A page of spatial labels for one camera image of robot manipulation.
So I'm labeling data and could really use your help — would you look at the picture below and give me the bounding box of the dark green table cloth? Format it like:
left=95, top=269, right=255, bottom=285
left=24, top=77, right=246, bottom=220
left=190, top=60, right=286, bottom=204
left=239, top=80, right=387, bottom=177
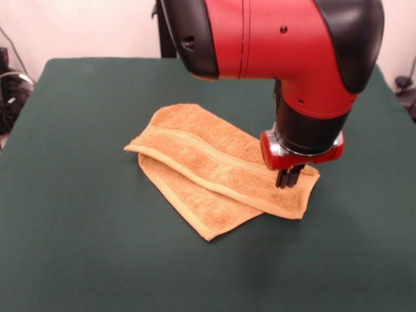
left=0, top=57, right=416, bottom=312

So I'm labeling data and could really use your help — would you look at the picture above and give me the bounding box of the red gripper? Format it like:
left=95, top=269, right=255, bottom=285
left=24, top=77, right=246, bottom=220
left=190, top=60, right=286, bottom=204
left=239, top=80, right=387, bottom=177
left=260, top=129, right=345, bottom=189

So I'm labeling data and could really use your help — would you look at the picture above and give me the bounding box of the tan terry towel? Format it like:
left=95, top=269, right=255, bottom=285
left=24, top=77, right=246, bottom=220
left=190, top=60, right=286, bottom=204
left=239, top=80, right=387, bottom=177
left=123, top=103, right=321, bottom=242

